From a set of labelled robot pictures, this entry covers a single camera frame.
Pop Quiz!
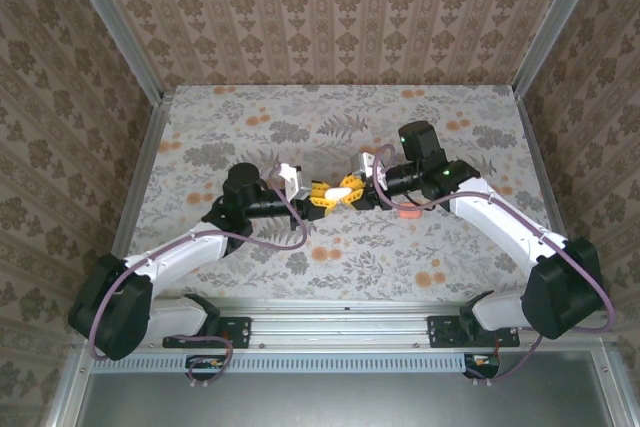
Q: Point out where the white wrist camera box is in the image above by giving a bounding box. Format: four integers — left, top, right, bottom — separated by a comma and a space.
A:
349, 151, 381, 183
277, 161, 314, 203

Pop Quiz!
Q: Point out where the aluminium lower frame rail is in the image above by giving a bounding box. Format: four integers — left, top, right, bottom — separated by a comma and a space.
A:
42, 349, 94, 427
591, 341, 636, 427

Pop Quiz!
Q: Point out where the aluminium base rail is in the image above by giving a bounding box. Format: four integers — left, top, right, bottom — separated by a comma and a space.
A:
149, 295, 621, 353

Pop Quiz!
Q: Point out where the grey metal sheet panel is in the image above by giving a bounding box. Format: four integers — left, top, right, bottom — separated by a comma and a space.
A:
74, 352, 616, 427

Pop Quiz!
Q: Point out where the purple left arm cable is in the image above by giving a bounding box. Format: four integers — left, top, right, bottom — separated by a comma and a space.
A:
88, 164, 309, 389

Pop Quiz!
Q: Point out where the aluminium frame post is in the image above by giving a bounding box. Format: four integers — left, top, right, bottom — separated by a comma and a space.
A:
57, 0, 166, 106
512, 0, 611, 98

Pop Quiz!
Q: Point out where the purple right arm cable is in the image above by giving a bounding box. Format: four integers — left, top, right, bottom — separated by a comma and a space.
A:
372, 144, 619, 388

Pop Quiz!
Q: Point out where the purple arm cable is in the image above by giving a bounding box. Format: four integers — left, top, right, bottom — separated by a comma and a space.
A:
372, 144, 619, 388
88, 164, 309, 389

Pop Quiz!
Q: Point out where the aluminium side rail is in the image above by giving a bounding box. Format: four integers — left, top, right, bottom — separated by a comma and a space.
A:
110, 91, 175, 256
513, 89, 565, 241

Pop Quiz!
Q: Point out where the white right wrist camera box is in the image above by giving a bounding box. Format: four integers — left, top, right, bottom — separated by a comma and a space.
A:
349, 151, 381, 183

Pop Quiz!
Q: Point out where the slotted grey cable duct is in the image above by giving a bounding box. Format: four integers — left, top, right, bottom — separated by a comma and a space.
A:
92, 352, 469, 375

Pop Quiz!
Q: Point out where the floral printed tablecloth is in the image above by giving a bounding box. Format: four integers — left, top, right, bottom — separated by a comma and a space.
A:
115, 84, 556, 302

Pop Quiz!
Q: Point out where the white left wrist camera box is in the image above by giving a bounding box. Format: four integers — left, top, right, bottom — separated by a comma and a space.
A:
277, 161, 314, 203

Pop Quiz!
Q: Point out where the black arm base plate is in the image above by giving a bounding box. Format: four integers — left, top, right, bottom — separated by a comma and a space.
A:
162, 315, 251, 348
427, 315, 521, 348

